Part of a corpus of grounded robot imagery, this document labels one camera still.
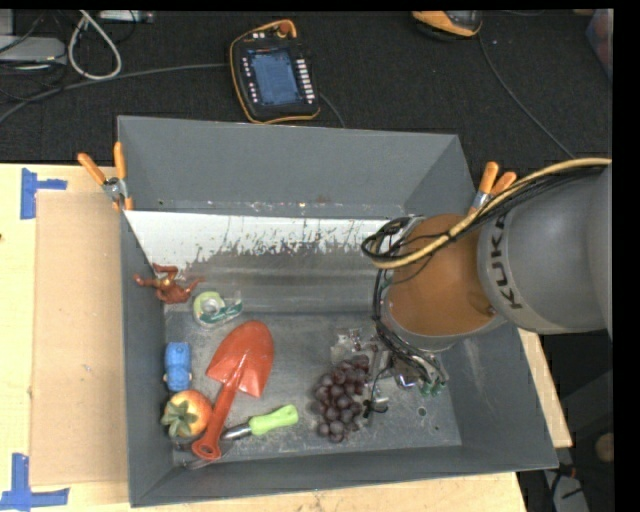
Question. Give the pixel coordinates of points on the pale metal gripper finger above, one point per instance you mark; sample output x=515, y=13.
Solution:
x=354, y=344
x=376, y=390

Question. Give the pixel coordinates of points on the purple toy grape bunch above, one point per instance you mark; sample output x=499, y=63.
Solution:
x=340, y=400

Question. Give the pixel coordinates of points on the grey metal bin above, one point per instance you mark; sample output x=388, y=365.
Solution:
x=300, y=270

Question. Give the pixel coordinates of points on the red toy shovel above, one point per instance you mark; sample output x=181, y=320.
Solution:
x=245, y=360

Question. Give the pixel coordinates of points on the green clear tape dispenser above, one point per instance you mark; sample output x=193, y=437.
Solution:
x=214, y=309

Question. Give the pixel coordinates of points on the orange toy fruit green leaves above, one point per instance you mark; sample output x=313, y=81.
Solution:
x=192, y=411

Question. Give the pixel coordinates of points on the blue toy car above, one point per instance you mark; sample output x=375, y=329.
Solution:
x=178, y=366

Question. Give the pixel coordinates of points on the brown toy figure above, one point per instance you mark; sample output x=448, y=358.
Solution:
x=170, y=290

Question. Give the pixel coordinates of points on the brown cardboard board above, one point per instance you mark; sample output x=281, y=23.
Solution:
x=75, y=340

